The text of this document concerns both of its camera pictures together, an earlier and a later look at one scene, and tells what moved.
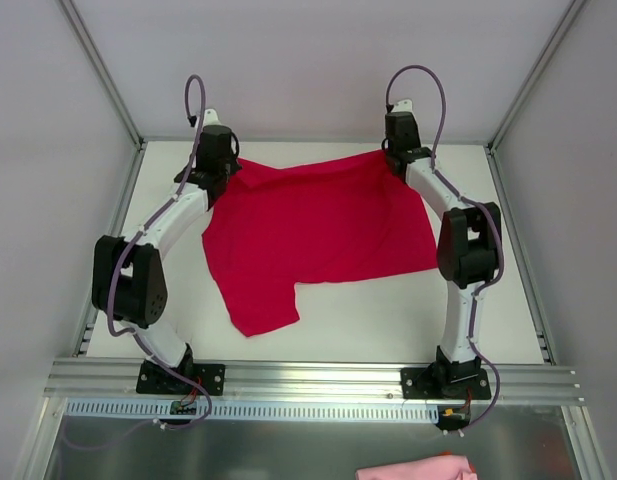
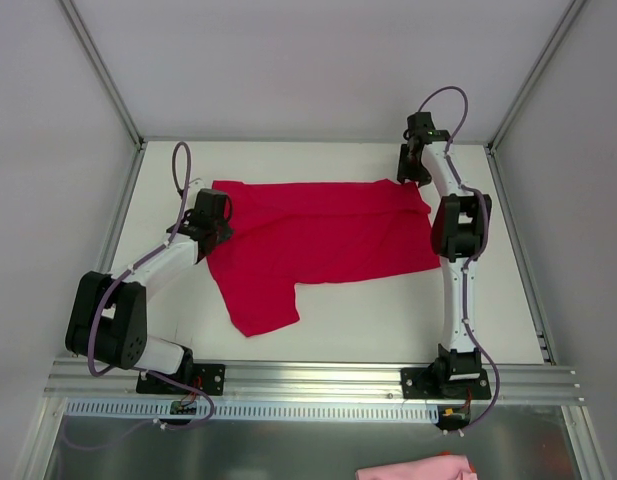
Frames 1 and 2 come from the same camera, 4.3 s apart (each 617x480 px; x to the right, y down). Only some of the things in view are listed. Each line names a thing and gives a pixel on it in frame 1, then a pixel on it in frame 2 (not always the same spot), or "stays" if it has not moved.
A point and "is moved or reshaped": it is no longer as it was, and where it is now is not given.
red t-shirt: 344,220 is moved or reshaped
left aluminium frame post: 91,48 stays
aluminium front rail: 112,379 stays
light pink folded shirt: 439,467 stays
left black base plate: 153,379 stays
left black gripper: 228,168 -> 224,231
